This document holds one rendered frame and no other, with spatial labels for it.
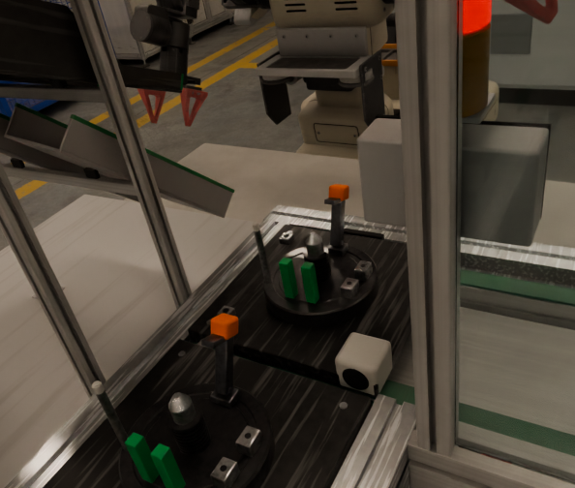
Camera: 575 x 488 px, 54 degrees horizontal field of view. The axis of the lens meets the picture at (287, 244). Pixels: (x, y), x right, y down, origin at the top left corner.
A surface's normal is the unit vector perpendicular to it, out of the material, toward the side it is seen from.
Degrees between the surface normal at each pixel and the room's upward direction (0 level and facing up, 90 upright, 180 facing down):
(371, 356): 0
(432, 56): 90
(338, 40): 90
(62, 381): 0
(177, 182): 90
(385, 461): 0
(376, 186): 90
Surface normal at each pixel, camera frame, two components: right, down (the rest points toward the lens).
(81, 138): 0.77, 0.25
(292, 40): -0.51, 0.54
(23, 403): -0.16, -0.82
